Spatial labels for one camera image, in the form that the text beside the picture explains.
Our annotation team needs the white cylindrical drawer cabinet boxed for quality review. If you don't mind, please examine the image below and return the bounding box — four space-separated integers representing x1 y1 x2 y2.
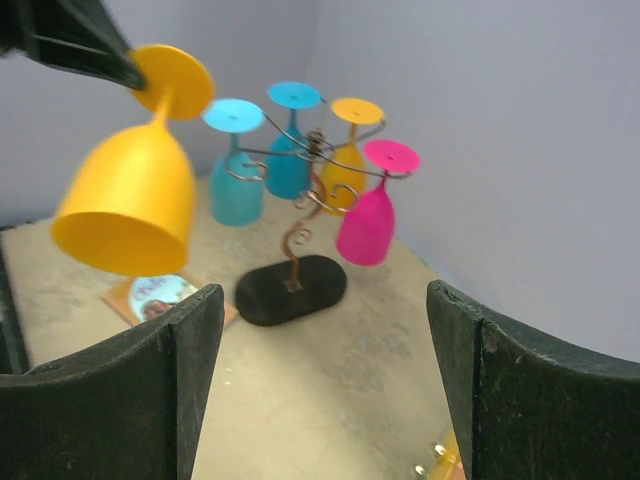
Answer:
412 431 466 480

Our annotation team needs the pink wine glass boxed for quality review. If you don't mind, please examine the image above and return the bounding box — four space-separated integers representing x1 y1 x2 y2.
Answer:
335 139 421 267

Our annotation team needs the blue wine glass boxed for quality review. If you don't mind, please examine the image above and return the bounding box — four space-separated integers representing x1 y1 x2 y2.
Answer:
202 98 264 227
266 81 321 200

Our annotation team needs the illustrated book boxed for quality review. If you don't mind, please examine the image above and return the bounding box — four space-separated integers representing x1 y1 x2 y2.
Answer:
99 272 240 329

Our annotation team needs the yellow wine glass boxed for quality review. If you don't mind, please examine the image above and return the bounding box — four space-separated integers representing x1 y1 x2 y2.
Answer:
51 44 214 276
320 97 384 217

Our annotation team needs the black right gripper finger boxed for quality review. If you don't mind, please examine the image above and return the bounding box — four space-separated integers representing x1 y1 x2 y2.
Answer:
426 280 639 479
1 284 224 479
1 0 146 91

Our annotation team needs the metal wine glass rack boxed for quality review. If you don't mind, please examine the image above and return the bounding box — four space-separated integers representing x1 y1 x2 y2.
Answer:
224 112 391 328

